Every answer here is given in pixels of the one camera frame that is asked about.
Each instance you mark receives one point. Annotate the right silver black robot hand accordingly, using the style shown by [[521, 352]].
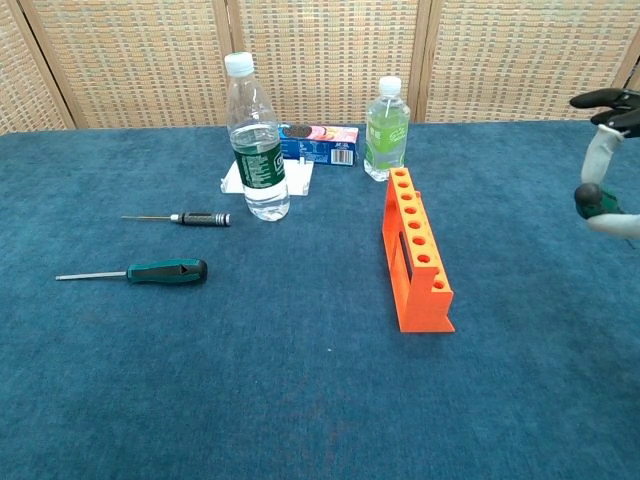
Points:
[[597, 150]]

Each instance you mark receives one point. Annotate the small green black screwdriver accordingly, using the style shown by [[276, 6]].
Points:
[[590, 194]]

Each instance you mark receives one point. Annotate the orange tool rack with holes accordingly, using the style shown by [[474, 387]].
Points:
[[427, 300]]

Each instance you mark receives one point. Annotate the thin black precision screwdriver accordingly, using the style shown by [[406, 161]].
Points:
[[205, 218]]

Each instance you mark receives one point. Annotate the clear bottle light green label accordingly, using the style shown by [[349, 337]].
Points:
[[386, 135]]

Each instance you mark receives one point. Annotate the blue pink cookie box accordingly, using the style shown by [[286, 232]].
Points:
[[325, 145]]

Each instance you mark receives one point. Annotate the woven bamboo folding screen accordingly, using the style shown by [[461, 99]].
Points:
[[320, 55]]

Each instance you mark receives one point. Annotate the white plastic tray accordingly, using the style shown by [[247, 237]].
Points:
[[300, 177]]

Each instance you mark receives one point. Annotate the clear bottle dark green label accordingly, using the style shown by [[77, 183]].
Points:
[[257, 165]]

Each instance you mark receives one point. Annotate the blue felt table mat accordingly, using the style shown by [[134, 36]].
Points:
[[300, 400]]

